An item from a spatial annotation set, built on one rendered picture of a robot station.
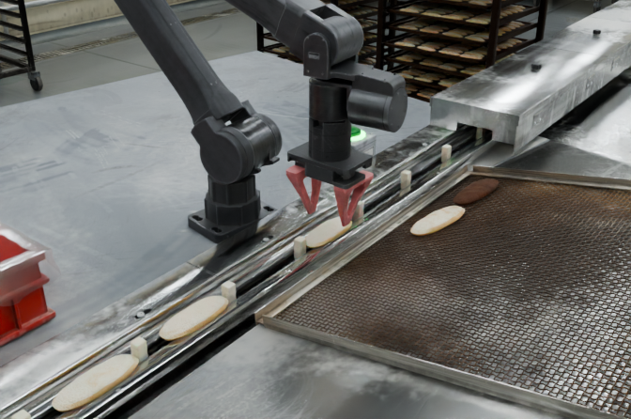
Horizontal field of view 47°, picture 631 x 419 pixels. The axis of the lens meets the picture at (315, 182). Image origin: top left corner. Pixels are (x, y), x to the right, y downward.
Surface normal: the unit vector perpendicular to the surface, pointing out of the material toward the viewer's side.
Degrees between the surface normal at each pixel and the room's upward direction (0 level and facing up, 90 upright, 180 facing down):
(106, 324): 0
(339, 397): 10
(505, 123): 90
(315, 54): 90
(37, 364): 0
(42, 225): 0
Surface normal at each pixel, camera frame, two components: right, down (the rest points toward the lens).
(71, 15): 0.80, 0.26
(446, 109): -0.61, 0.33
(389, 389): -0.14, -0.94
